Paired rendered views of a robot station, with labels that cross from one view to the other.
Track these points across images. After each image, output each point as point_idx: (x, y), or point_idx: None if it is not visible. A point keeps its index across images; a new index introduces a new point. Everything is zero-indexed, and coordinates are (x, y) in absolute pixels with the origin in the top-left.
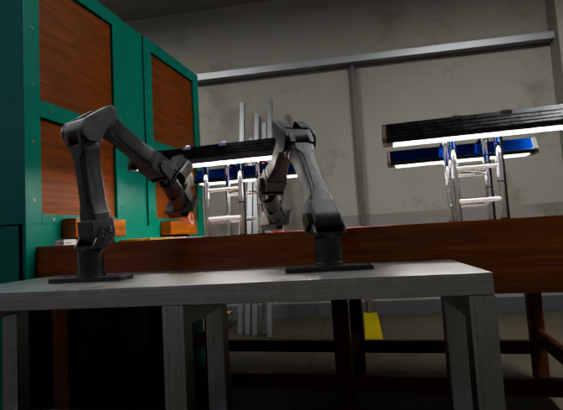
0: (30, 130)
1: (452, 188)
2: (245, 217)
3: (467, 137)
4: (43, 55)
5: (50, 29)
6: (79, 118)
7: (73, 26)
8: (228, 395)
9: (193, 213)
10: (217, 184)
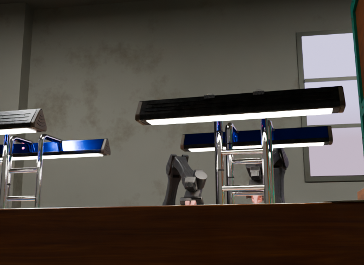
0: (362, 130)
1: (41, 186)
2: (227, 194)
3: (54, 157)
4: (361, 65)
5: (360, 40)
6: (280, 155)
7: (362, 16)
8: None
9: (253, 196)
10: (304, 111)
